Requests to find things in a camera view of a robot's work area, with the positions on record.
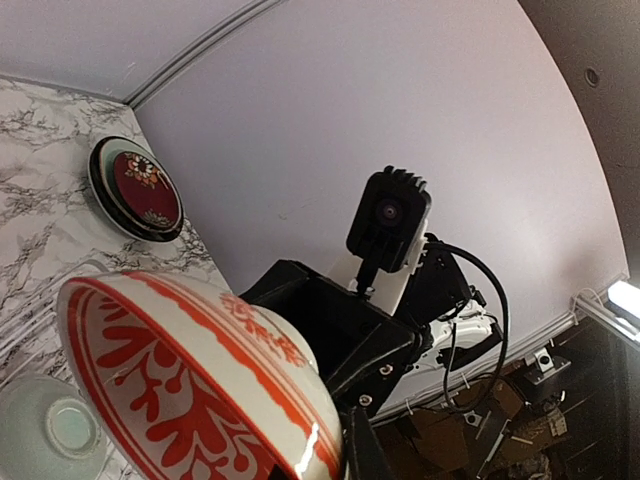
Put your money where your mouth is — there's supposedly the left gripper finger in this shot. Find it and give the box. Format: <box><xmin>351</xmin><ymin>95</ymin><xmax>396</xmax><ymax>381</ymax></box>
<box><xmin>344</xmin><ymin>407</ymin><xmax>395</xmax><ymax>480</ymax></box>

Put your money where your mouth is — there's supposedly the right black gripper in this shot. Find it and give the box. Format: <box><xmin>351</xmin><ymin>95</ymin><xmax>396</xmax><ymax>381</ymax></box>
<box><xmin>240</xmin><ymin>234</ymin><xmax>472</xmax><ymax>415</ymax></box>

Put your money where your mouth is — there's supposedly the white and pink bowl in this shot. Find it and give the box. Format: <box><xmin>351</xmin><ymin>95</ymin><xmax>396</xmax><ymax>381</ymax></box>
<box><xmin>57</xmin><ymin>271</ymin><xmax>348</xmax><ymax>479</ymax></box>

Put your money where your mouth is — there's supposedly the dark red floral plate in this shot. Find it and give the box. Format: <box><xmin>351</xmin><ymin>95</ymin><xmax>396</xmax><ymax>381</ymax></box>
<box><xmin>111</xmin><ymin>151</ymin><xmax>182</xmax><ymax>232</ymax></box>

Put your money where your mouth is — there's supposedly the black rimmed grey plate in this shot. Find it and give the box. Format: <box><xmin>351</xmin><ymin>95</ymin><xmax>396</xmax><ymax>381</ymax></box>
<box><xmin>88</xmin><ymin>135</ymin><xmax>185</xmax><ymax>244</ymax></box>

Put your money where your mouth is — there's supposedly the light teal plate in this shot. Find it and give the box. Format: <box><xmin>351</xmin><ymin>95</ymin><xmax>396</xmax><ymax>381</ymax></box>
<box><xmin>96</xmin><ymin>138</ymin><xmax>176</xmax><ymax>240</ymax></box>

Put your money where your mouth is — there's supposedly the pale green ceramic bowl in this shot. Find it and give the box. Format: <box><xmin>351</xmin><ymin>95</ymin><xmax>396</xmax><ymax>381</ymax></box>
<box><xmin>1</xmin><ymin>375</ymin><xmax>107</xmax><ymax>479</ymax></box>

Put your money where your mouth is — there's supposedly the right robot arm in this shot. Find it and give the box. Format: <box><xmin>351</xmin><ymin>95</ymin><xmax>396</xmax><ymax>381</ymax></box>
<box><xmin>241</xmin><ymin>234</ymin><xmax>509</xmax><ymax>417</ymax></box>

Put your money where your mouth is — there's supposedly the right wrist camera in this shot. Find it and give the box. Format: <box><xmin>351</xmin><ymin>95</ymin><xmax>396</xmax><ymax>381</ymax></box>
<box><xmin>328</xmin><ymin>165</ymin><xmax>432</xmax><ymax>315</ymax></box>

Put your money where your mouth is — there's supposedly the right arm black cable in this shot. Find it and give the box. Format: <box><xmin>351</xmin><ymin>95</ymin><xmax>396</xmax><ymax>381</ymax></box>
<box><xmin>424</xmin><ymin>240</ymin><xmax>511</xmax><ymax>414</ymax></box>

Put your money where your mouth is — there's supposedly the right aluminium frame post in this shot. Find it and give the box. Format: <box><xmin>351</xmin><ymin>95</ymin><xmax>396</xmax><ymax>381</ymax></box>
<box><xmin>123</xmin><ymin>0</ymin><xmax>285</xmax><ymax>110</ymax></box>

